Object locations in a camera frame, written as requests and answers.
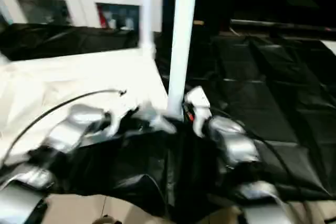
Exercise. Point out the red packet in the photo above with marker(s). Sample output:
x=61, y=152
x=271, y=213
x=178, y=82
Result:
x=101, y=16

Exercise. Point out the white plastic table top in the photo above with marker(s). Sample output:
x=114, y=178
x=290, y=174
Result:
x=65, y=77

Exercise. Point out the small tan label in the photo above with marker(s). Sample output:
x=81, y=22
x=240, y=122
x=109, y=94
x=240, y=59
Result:
x=198, y=22

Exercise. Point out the black plastic mat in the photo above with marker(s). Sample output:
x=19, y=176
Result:
x=262, y=90

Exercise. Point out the long black bar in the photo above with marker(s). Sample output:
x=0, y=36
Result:
x=283, y=24

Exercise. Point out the dark grey robot foot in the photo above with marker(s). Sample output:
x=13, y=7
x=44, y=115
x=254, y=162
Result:
x=107, y=220

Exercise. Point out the white plastic table leg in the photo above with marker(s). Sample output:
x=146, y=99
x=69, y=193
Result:
x=181, y=37
x=147, y=11
x=4, y=57

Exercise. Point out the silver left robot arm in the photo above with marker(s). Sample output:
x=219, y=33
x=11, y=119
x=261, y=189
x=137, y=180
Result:
x=84, y=113

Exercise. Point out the white flat board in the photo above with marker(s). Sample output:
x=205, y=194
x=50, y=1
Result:
x=329, y=47

